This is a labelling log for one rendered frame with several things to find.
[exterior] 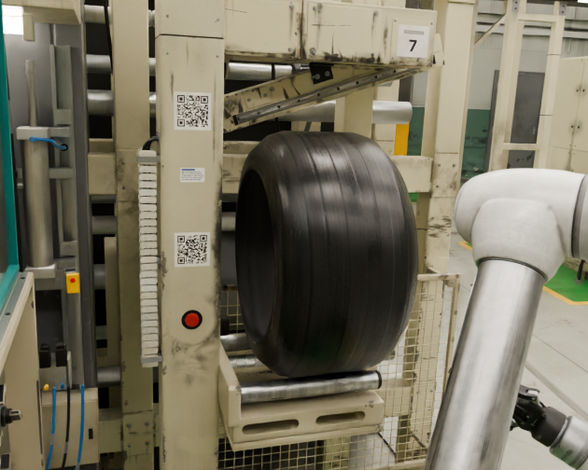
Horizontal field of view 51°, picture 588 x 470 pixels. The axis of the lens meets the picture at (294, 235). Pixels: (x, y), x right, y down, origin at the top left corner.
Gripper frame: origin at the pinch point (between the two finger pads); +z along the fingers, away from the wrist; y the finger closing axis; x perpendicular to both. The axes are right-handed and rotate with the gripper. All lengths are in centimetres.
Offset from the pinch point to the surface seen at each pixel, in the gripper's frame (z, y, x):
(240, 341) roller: 52, 29, -5
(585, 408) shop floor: -64, 151, 167
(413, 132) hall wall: 266, 452, 865
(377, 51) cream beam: 59, -34, 50
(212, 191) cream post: 63, -19, -11
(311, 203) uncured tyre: 41.5, -26.0, -7.1
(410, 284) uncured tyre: 18.5, -14.0, 0.1
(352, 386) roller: 19.8, 16.0, -7.0
